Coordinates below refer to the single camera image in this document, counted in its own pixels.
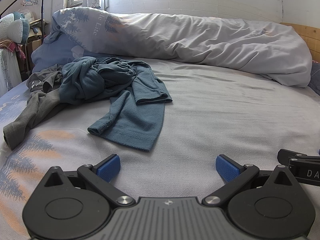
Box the cardboard box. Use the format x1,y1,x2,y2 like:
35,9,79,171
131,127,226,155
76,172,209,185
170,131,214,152
25,20,50,74

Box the grey printed duvet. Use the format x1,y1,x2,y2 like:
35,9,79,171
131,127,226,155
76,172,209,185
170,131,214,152
52,7,313,88

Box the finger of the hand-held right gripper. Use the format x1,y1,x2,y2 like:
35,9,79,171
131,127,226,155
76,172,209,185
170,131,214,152
277,149,320,166

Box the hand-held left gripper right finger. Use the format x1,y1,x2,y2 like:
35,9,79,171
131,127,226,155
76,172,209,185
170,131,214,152
201,154,294,208

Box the white teal plush pillow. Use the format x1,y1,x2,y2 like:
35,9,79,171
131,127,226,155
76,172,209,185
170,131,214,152
0,11,32,44

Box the grey garment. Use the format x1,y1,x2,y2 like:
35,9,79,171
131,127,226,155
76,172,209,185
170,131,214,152
3,64,66,151

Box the white storage case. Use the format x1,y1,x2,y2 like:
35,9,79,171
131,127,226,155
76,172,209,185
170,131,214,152
0,47,22,97

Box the black clothes rack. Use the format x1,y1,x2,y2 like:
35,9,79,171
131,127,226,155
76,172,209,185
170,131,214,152
0,0,48,40

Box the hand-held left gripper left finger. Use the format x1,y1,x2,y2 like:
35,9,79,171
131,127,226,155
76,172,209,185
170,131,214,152
44,154,137,208

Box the pink blanket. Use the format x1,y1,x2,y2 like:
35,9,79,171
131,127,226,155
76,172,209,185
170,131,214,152
0,39,27,60

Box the wooden headboard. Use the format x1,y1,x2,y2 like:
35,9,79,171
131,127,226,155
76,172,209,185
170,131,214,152
280,22,320,60

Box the dark blue cartoon pillow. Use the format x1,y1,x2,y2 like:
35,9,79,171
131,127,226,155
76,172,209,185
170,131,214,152
309,61,320,96

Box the teal long-sleeve shirt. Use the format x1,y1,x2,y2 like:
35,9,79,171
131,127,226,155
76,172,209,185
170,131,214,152
59,56,173,153

